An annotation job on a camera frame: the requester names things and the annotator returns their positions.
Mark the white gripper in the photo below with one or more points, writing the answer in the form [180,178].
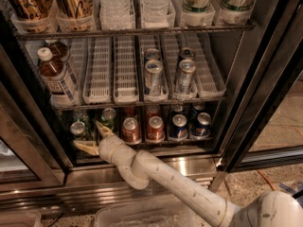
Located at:
[106,146]

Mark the silver tall can rear right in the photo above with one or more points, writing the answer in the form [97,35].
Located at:
[186,53]

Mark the white empty tray left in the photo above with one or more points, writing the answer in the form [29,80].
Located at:
[97,84]

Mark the steel fridge cabinet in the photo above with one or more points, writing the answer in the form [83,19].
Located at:
[61,178]

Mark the black tripod leg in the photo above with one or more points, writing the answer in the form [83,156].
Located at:
[298,194]

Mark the green can rear left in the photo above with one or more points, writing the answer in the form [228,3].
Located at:
[81,115]

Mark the gold can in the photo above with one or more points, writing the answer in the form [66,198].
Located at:
[31,10]
[75,0]

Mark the red can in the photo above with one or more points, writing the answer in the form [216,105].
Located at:
[131,131]
[153,110]
[155,129]

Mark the brown tea bottle rear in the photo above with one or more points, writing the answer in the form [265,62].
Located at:
[61,51]

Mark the brown tea bottle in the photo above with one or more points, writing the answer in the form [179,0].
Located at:
[61,51]
[56,77]

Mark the silver tall can rear left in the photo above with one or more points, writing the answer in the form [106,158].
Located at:
[151,54]

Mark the blue can rear right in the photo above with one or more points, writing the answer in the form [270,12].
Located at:
[198,107]

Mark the white empty tray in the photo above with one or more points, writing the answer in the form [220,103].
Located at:
[97,84]
[125,71]
[208,76]

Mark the clear water bottle left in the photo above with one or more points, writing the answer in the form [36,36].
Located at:
[115,14]

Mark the blue can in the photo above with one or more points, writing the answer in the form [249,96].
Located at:
[177,109]
[201,125]
[198,107]
[178,127]

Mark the red can rear right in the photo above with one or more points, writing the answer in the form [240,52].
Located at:
[153,110]

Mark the silver tall can front left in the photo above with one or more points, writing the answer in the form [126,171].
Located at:
[152,77]

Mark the white empty tray middle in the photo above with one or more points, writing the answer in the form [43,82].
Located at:
[125,71]

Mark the brown tea bottle front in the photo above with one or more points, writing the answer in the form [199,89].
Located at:
[56,77]

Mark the blue can front right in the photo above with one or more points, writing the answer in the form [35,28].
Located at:
[201,125]

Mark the clear plastic bin corner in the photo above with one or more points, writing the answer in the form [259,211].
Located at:
[20,219]

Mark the red can front right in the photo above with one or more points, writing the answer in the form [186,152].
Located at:
[155,129]

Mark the blue can rear left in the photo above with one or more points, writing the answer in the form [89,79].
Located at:
[177,109]

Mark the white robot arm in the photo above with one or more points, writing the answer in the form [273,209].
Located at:
[137,168]

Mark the silver tall can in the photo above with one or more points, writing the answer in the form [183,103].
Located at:
[186,53]
[152,77]
[151,54]
[185,71]

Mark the silver tall can front right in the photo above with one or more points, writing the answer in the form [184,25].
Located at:
[185,71]

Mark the red can front left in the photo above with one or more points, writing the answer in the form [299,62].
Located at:
[131,131]

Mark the gold can top left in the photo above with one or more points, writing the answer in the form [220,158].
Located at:
[31,10]

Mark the white empty tray right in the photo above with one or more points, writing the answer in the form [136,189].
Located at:
[208,76]

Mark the clear plastic bin floor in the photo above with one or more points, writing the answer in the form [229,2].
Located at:
[164,211]

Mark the fridge glass door right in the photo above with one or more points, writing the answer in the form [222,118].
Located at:
[267,65]

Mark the green can front left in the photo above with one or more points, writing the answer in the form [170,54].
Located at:
[80,131]

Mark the blue can front left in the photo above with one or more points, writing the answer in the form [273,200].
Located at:
[178,127]

